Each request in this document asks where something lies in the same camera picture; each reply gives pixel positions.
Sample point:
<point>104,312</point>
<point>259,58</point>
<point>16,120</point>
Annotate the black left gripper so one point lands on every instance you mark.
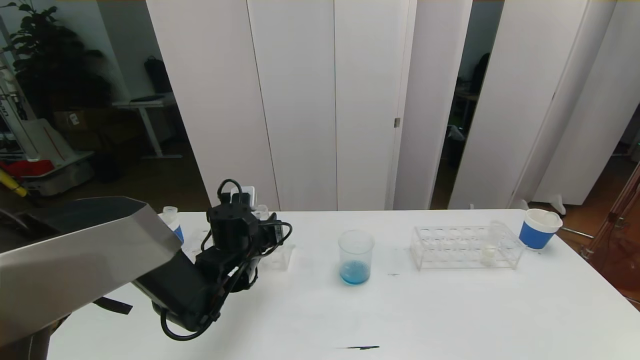
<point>267,235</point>

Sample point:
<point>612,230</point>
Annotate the test tube with red pigment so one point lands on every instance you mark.
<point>261,211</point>
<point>550,216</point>

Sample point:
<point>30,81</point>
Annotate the test tube with blue pigment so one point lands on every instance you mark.
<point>170,212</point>

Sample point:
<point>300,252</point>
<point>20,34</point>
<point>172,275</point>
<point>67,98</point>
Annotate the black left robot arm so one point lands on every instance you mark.
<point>100,250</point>

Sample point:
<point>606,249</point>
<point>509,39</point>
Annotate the clear acrylic test tube rack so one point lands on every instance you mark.
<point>450,247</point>
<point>282,260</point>

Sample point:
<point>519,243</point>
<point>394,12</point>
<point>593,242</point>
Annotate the clear plastic beaker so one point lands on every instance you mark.
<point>356,260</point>

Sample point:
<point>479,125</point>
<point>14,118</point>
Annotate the test tube with cream pigment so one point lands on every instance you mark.
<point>490,255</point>

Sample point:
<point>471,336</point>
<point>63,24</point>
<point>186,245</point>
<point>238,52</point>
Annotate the blue and white cup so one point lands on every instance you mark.
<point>535,236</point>
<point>178,232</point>

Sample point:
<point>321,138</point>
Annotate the white office desk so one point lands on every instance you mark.
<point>150,103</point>

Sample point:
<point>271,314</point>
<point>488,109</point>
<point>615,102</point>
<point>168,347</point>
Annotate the black backpack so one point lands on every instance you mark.
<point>159,75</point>

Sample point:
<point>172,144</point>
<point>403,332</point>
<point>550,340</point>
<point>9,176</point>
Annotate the brown cardboard box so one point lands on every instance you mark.
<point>80,120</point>

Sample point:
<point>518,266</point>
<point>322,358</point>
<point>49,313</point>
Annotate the white machine base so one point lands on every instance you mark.
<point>60,175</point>

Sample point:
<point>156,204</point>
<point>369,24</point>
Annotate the dark green potted plant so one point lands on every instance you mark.
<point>50,55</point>

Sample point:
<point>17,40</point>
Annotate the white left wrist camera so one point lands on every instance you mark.
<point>247,192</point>

